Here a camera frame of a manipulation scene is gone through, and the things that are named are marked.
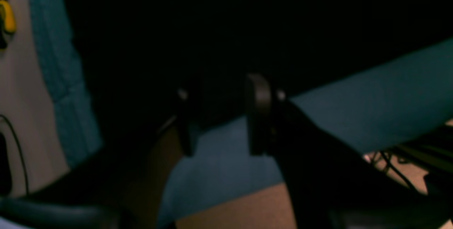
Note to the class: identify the dark grey T-shirt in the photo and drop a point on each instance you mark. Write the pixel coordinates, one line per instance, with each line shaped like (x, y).
(373, 73)

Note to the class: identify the yellow handled pliers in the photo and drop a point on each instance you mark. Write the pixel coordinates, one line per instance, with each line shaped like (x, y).
(8, 26)

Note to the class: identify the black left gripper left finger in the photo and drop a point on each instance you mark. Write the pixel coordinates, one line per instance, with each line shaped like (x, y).
(187, 126)

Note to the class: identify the teal table cloth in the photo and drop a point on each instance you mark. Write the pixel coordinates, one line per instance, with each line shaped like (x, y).
(327, 179)

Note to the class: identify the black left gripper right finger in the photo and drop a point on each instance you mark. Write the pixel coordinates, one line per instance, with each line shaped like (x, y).
(258, 104)

